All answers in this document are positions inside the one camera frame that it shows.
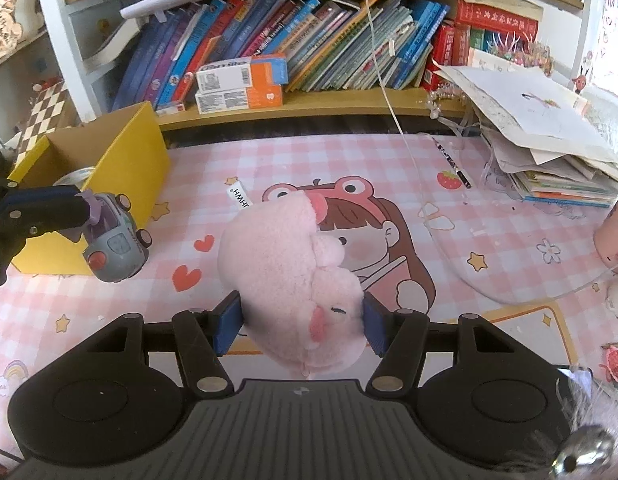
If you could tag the small red and white box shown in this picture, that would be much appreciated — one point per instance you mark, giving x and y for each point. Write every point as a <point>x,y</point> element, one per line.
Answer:
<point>170,108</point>

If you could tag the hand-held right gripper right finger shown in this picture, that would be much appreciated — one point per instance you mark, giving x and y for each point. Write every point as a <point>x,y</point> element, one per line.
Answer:
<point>376,322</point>

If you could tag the thick red book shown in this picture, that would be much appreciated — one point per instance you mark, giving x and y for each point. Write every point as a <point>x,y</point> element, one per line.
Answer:
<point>494,22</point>

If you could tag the pink checked desk mat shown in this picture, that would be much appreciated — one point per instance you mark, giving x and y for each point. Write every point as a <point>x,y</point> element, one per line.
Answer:
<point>489,240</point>

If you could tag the yellow cardboard box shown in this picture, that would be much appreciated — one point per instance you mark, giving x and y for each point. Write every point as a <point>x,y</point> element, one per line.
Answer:
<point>134,160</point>

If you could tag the row of leaning books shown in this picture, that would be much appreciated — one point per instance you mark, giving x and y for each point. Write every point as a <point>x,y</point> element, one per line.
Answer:
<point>314,45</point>

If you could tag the pearl bead hair accessory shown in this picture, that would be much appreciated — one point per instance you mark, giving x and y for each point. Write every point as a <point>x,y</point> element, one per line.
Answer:
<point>441,102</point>

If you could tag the brown and cream chessboard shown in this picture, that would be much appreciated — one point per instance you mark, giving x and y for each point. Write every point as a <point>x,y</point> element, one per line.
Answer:
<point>44,115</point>

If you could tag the black patterned pencil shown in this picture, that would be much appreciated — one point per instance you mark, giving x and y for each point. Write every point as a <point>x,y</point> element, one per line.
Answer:
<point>451,162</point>

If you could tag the large orange and white carton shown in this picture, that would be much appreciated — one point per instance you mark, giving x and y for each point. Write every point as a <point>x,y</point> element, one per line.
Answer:
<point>239,74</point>

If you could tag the pink cup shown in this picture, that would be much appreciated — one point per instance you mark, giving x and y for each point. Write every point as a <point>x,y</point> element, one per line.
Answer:
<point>614,240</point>

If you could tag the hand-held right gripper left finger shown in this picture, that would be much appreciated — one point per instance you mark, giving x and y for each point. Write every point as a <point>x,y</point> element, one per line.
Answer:
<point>229,325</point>

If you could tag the pink plush toy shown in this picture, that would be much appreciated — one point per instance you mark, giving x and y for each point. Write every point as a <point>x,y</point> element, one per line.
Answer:
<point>284,270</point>

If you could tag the grey and purple toy car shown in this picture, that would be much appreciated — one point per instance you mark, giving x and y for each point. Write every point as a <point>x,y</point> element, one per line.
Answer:
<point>116,245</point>

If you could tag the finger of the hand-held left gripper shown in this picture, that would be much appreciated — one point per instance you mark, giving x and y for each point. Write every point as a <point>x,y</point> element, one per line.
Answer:
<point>44,212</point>

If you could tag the pile of papers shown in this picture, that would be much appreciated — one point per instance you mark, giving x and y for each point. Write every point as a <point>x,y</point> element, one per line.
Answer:
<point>539,125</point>

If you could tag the white bookshelf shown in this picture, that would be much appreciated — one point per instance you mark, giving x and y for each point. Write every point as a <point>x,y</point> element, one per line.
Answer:
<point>69,60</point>

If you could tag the flat orange and white carton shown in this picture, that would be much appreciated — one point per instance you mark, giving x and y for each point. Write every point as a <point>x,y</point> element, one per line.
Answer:
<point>236,100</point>

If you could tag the silver bell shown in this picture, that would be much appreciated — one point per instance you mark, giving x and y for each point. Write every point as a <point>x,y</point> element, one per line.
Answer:
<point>584,452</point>

